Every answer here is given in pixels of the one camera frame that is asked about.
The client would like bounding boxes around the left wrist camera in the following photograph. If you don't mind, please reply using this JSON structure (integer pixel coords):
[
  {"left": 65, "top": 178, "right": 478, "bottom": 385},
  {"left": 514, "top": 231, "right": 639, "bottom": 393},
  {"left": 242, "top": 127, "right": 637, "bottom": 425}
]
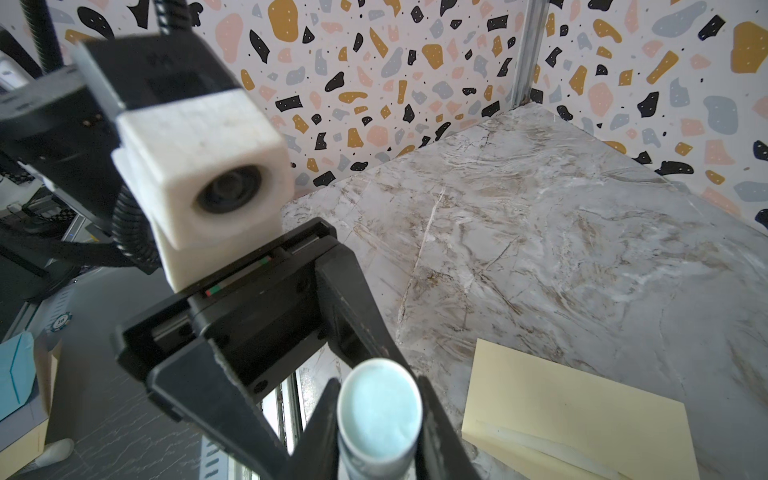
[{"left": 73, "top": 32, "right": 295, "bottom": 291}]

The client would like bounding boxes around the cream envelope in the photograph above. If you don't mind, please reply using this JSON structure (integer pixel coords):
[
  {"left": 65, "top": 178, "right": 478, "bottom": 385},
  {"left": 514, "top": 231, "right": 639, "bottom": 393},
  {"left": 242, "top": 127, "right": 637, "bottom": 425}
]
[{"left": 462, "top": 339, "right": 699, "bottom": 479}]

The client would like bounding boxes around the blue white glue stick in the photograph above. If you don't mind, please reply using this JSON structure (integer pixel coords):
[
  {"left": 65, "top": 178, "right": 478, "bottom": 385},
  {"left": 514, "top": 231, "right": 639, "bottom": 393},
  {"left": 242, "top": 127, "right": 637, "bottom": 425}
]
[{"left": 336, "top": 358, "right": 423, "bottom": 479}]

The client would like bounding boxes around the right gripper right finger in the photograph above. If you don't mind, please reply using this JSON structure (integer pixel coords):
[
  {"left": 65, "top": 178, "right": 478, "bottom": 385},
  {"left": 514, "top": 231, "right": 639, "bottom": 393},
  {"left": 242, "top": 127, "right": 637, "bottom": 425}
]
[{"left": 415, "top": 376, "right": 480, "bottom": 480}]

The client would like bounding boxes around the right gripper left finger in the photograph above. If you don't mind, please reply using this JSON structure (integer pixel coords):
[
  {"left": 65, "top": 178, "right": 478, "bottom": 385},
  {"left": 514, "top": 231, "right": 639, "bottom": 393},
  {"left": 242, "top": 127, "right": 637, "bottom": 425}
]
[{"left": 281, "top": 379, "right": 341, "bottom": 480}]

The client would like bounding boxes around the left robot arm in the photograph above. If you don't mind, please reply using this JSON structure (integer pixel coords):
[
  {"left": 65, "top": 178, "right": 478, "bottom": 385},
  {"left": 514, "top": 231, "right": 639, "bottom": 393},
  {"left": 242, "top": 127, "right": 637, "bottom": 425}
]
[{"left": 1, "top": 67, "right": 405, "bottom": 479}]

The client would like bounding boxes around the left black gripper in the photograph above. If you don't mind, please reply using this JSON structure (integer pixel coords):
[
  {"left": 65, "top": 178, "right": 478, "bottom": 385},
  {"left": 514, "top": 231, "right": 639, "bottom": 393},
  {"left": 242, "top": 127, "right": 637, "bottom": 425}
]
[{"left": 113, "top": 218, "right": 413, "bottom": 479}]

